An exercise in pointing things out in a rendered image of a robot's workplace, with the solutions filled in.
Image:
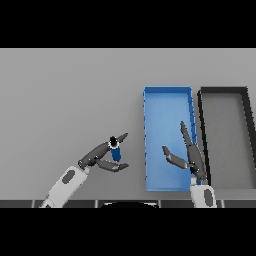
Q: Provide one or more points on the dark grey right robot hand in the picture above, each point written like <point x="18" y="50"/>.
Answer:
<point x="195" y="156"/>

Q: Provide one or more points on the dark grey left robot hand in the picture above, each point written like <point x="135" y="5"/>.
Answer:
<point x="94" y="157"/>

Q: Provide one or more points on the blue pipe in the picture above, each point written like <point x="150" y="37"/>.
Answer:
<point x="115" y="150"/>

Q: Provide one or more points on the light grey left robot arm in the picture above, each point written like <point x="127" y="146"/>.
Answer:
<point x="63" y="186"/>

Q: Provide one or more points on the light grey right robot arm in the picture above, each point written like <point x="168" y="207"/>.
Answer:
<point x="203" y="195"/>

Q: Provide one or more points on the blue bin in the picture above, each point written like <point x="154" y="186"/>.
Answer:
<point x="166" y="140"/>

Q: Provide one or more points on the dark grey bin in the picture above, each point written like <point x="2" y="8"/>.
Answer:
<point x="230" y="140"/>

